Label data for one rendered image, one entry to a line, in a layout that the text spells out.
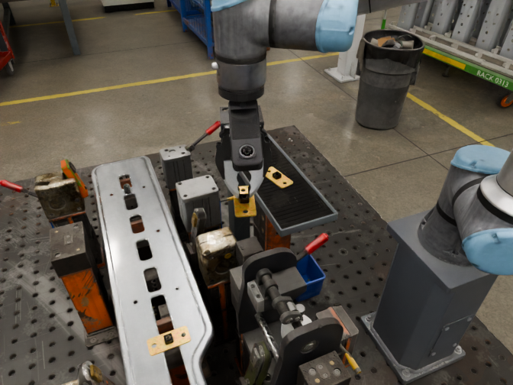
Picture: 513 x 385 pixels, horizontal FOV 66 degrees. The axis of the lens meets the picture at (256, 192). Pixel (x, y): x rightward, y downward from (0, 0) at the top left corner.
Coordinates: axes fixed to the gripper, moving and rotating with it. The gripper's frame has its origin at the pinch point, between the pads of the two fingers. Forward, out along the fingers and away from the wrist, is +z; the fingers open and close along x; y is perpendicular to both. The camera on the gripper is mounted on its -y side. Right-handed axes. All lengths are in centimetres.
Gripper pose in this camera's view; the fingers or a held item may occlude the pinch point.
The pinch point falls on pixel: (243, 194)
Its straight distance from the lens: 71.7
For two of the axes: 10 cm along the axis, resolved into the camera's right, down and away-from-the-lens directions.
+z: 0.0, 7.8, 6.3
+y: -1.0, -6.2, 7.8
